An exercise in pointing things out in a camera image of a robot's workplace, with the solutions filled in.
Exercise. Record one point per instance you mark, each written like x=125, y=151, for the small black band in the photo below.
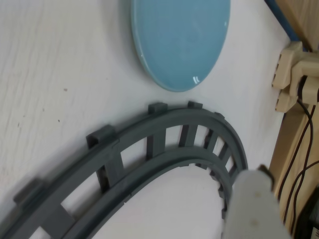
x=267, y=171

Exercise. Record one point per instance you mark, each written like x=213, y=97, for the black box device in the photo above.
x=311, y=219

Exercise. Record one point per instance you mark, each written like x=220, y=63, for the light wooden desk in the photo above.
x=284, y=154

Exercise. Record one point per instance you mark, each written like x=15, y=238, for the gray circular toy train track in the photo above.
x=113, y=164

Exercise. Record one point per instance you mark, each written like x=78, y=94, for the beige printed table clamp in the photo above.
x=286, y=64

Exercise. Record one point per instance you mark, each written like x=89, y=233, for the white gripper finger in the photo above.
x=251, y=206

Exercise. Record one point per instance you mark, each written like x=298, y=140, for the light wooden board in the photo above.
x=299, y=15

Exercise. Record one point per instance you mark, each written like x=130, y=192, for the round blue ceramic dish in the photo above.
x=179, y=44

